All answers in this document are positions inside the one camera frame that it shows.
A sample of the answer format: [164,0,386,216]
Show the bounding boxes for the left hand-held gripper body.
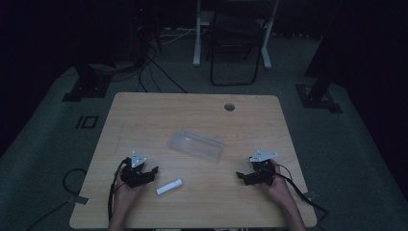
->
[119,150,154,189]

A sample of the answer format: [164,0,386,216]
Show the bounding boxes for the black floor cables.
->
[136,42,190,94]

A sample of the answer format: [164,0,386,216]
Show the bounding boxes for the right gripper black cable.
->
[274,163,329,223]

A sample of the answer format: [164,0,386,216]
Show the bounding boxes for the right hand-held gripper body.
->
[248,149,279,187]

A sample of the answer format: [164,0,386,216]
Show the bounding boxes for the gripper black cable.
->
[274,163,329,223]
[107,159,129,222]

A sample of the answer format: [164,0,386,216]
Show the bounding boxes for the black floor cable loop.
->
[32,167,89,231]

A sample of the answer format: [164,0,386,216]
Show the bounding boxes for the person's left hand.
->
[113,172,145,208]

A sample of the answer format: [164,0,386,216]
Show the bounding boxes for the black stand with base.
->
[294,0,344,115]
[62,62,113,103]

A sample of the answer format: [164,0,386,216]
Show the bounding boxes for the black folding chair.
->
[209,0,263,88]

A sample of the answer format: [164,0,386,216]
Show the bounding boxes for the black floor tape marker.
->
[75,115,100,130]

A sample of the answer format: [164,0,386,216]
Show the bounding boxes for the white stick tube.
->
[155,178,184,196]

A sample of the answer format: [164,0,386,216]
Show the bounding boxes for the clear plastic box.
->
[167,129,225,164]

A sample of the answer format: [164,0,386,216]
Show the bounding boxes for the person's right hand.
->
[260,160,293,208]

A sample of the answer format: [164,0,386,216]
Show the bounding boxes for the white floor cable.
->
[153,28,197,46]

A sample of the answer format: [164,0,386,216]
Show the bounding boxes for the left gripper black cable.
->
[107,159,129,222]

